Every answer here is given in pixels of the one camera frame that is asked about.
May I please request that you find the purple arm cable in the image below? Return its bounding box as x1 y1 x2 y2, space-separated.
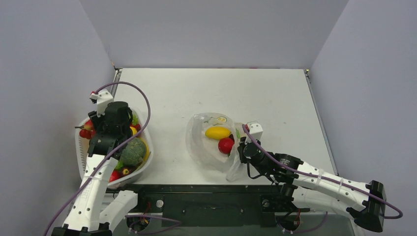
241 123 404 219
42 81 151 236

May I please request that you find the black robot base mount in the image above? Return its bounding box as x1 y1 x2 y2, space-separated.
123 184 308 227

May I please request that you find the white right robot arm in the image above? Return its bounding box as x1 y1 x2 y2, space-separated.
237 137 386 233

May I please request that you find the green fake melon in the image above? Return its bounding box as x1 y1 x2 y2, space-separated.
120 138 148 166

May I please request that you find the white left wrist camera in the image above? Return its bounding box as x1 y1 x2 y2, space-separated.
89 89 114 117

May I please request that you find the yellow fake lemon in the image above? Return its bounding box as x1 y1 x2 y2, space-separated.
205 126 231 140

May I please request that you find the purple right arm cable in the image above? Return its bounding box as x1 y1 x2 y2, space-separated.
241 123 404 219

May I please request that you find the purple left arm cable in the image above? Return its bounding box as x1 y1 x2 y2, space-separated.
42 81 151 236

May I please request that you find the clear printed plastic bag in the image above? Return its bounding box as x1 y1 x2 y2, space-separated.
185 112 244 182

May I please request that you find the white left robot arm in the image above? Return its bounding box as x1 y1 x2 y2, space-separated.
52 101 134 236

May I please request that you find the red fake cherry bunch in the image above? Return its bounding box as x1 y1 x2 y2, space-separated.
75 119 95 140

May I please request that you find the red fake pepper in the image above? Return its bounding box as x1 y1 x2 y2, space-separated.
109 166 136 182

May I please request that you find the white plastic basket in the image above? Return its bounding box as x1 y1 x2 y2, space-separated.
74 127 154 189

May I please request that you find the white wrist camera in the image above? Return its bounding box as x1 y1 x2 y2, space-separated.
246 121 264 141
89 89 114 117

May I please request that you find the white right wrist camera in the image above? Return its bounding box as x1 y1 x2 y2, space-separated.
246 121 264 141

